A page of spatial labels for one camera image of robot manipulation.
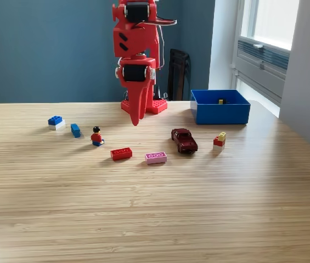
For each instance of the grey window vent panel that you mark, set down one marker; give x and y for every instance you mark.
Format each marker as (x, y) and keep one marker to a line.
(264, 71)

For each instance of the dark red toy car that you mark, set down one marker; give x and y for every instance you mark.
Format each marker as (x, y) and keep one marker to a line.
(186, 142)

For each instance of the white window frame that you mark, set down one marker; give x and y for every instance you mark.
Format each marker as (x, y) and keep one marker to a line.
(246, 19)

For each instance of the small blue brick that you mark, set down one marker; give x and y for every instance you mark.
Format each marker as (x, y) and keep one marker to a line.
(75, 131)

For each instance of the blue plastic bin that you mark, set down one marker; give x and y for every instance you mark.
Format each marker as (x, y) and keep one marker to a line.
(220, 115)

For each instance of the black chair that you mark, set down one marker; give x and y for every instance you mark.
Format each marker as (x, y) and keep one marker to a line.
(179, 76)

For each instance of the toy figure red shirt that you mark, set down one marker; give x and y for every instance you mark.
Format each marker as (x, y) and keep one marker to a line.
(96, 137)

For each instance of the red white yellow brick stack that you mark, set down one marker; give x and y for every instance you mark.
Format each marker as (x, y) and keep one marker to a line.
(219, 143)

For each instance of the blue and white brick stack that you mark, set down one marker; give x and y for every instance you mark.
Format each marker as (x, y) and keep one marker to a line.
(56, 122)

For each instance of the flat pink brick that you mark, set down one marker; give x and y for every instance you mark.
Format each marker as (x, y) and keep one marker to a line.
(156, 158)

